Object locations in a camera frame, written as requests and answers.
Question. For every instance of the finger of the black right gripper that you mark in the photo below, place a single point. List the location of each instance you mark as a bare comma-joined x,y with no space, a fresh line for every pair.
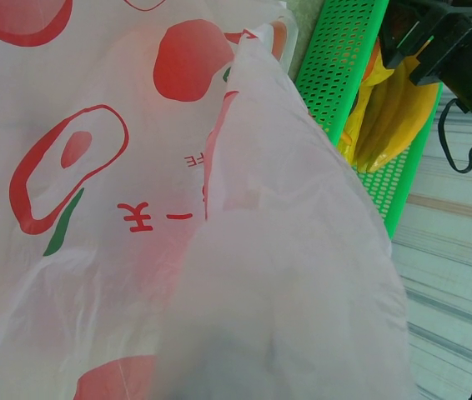
403,29

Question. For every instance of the pink translucent plastic bag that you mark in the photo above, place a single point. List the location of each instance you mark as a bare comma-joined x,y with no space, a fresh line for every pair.
136,250

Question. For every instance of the yellow fake banana bunch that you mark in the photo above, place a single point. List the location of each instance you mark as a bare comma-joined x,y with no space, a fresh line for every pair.
390,116

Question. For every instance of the green perforated plastic basket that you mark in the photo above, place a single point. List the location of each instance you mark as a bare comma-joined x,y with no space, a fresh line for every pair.
396,216

